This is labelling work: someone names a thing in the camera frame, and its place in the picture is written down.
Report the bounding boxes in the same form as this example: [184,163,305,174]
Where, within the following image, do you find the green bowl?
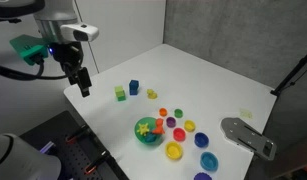
[134,116,165,146]

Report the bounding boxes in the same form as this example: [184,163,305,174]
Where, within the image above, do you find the orange figure toy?
[151,118,166,136]

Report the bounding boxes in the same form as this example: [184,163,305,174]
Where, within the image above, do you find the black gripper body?
[50,40,85,76]

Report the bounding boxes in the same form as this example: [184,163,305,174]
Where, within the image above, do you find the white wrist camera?
[60,22,100,43]

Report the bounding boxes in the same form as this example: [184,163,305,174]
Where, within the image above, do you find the yellow duck toy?
[146,88,158,100]

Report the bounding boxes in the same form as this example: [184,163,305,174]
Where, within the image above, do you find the light blue cup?
[199,151,219,172]

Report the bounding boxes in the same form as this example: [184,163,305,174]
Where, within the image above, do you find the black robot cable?
[0,56,69,82]

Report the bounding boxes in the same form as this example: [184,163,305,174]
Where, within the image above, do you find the black stand pole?
[270,47,307,97]

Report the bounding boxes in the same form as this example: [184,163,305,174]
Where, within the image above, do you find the small yellow cup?
[183,119,196,132]

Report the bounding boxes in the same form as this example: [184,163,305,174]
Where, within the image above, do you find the light green cube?
[114,85,125,98]

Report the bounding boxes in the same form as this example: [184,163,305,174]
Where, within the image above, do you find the grey metal mounting plate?
[220,117,278,162]

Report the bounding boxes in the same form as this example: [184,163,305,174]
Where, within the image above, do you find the black perforated board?
[19,110,127,180]

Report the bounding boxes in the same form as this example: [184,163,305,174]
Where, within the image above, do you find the small purple cup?
[165,116,177,128]

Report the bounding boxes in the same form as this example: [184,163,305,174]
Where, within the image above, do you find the blue toy piece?
[144,132,158,144]

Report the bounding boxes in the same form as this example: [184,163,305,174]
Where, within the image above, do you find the small green cup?
[173,108,184,119]

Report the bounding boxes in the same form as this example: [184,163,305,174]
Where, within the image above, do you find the black clamp orange tips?
[83,150,111,175]
[65,123,91,144]

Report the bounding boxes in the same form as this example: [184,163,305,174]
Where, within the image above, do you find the yellow star toy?
[136,122,151,136]

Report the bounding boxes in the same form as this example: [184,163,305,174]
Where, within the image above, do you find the large yellow cup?
[164,140,184,161]

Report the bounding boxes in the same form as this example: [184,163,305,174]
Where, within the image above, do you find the yellow tape patch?
[239,108,253,120]

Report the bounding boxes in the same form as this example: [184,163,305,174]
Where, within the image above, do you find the dark blue cup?
[194,131,210,149]

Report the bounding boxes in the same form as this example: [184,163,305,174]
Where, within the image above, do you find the large purple cup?
[193,171,213,180]

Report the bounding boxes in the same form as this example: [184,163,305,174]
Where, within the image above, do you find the red cup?
[172,127,187,142]

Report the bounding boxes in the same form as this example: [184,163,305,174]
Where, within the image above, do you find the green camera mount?
[9,34,51,64]

